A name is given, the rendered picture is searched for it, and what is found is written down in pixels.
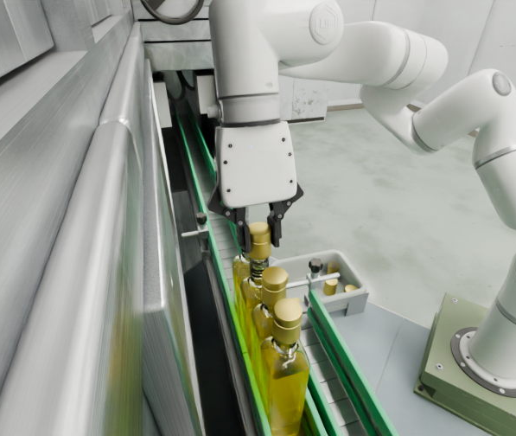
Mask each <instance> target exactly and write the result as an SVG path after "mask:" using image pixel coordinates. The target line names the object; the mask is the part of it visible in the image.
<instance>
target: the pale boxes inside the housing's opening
mask: <svg viewBox="0 0 516 436"><path fill-rule="evenodd" d="M192 71H193V80H194V87H195V91H194V95H195V103H196V105H197V107H198V109H199V111H200V113H201V114H203V113H207V106H212V105H215V100H216V98H215V85H214V75H213V74H212V73H211V72H210V70H209V69H196V70H192ZM162 77H163V74H162ZM152 79H153V84H154V89H155V95H156V103H157V109H158V113H159V119H160V124H161V128H163V127H171V126H172V124H171V119H170V113H169V103H168V97H167V91H166V86H165V81H164V78H163V80H159V78H158V75H157V74H152Z"/></svg>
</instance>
